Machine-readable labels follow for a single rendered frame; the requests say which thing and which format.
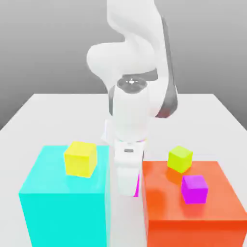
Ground small magenta cube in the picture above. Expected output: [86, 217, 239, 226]
[133, 173, 140, 198]

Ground large orange box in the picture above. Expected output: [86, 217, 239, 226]
[141, 161, 247, 247]

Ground small yellow cube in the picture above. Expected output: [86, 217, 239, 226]
[64, 141, 97, 178]

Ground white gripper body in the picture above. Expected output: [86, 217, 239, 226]
[115, 161, 141, 197]

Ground small lime cube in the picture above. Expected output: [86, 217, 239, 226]
[167, 145, 194, 174]

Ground small purple cube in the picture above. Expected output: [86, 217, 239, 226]
[180, 175, 209, 205]

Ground large cyan box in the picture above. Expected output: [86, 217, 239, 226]
[18, 145, 111, 247]

